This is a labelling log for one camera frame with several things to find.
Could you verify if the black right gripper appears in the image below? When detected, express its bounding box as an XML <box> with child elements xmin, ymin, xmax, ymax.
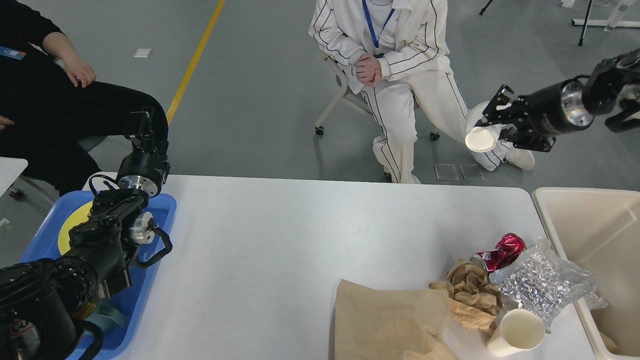
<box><xmin>474</xmin><ymin>79</ymin><xmax>595</xmax><ymax>153</ymax></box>

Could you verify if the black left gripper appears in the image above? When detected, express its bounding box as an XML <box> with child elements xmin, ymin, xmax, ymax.
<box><xmin>116</xmin><ymin>107</ymin><xmax>170</xmax><ymax>198</ymax></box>

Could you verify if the white paper cup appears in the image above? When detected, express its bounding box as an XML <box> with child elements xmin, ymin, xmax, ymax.
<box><xmin>464</xmin><ymin>101</ymin><xmax>505</xmax><ymax>153</ymax></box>

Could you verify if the yellow plastic plate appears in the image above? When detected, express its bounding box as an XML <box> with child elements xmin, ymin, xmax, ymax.
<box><xmin>57</xmin><ymin>202</ymin><xmax>93</xmax><ymax>255</ymax></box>

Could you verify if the dark teal mug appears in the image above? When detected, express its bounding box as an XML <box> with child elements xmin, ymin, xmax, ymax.
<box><xmin>86</xmin><ymin>298</ymin><xmax>129</xmax><ymax>334</ymax></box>

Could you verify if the brown paper bag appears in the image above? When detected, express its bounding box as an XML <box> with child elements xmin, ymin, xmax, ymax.
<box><xmin>334</xmin><ymin>280</ymin><xmax>457</xmax><ymax>360</ymax></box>
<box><xmin>598</xmin><ymin>331</ymin><xmax>618</xmax><ymax>354</ymax></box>

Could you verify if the aluminium foil tray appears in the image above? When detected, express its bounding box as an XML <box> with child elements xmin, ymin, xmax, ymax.
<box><xmin>582</xmin><ymin>291</ymin><xmax>609</xmax><ymax>311</ymax></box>

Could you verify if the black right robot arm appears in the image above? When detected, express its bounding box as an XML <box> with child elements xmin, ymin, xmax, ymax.
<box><xmin>464</xmin><ymin>49</ymin><xmax>640</xmax><ymax>153</ymax></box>

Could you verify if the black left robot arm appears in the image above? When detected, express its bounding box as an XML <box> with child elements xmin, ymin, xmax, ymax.
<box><xmin>0</xmin><ymin>107</ymin><xmax>173</xmax><ymax>360</ymax></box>

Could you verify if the clear floor plate right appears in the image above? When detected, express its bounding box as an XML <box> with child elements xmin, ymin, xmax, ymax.
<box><xmin>460</xmin><ymin>163</ymin><xmax>485</xmax><ymax>182</ymax></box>

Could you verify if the clear floor plate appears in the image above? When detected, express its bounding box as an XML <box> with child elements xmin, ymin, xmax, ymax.
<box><xmin>460</xmin><ymin>163</ymin><xmax>485</xmax><ymax>182</ymax></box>
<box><xmin>434</xmin><ymin>163</ymin><xmax>459</xmax><ymax>182</ymax></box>

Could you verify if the clear floor plate left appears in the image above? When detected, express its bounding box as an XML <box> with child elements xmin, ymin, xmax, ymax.
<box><xmin>434</xmin><ymin>163</ymin><xmax>459</xmax><ymax>182</ymax></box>

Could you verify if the white paper scrap on floor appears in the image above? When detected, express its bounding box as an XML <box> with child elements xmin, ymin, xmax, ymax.
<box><xmin>132</xmin><ymin>48</ymin><xmax>153</xmax><ymax>59</ymax></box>

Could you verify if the person in black trousers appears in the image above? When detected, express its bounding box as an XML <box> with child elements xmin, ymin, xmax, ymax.
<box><xmin>0</xmin><ymin>0</ymin><xmax>169</xmax><ymax>195</ymax></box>

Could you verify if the red round object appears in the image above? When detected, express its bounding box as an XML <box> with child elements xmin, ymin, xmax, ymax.
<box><xmin>469</xmin><ymin>232</ymin><xmax>527</xmax><ymax>275</ymax></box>

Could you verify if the blue plastic tray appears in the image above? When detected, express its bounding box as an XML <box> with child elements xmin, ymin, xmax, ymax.
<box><xmin>19</xmin><ymin>190</ymin><xmax>178</xmax><ymax>360</ymax></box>

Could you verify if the beige plastic bin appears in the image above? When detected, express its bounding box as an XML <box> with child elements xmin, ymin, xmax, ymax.
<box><xmin>533</xmin><ymin>187</ymin><xmax>640</xmax><ymax>360</ymax></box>

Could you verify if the white stand base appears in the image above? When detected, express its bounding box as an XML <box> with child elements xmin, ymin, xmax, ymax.
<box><xmin>560</xmin><ymin>0</ymin><xmax>640</xmax><ymax>47</ymax></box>

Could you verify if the person in white tracksuit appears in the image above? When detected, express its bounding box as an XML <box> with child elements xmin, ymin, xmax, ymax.
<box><xmin>308</xmin><ymin>0</ymin><xmax>536</xmax><ymax>185</ymax></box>

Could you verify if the white side table corner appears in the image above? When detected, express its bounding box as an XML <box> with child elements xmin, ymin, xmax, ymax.
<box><xmin>0</xmin><ymin>157</ymin><xmax>28</xmax><ymax>197</ymax></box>

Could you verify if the clear plastic wrapper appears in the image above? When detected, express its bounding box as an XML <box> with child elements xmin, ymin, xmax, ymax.
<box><xmin>489</xmin><ymin>237</ymin><xmax>597</xmax><ymax>334</ymax></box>

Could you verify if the crumpled brown paper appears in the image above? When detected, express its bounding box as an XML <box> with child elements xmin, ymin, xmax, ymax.
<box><xmin>429</xmin><ymin>259</ymin><xmax>504</xmax><ymax>334</ymax></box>

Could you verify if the white cup lower right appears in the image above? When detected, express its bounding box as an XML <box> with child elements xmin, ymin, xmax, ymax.
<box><xmin>486</xmin><ymin>309</ymin><xmax>546</xmax><ymax>357</ymax></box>

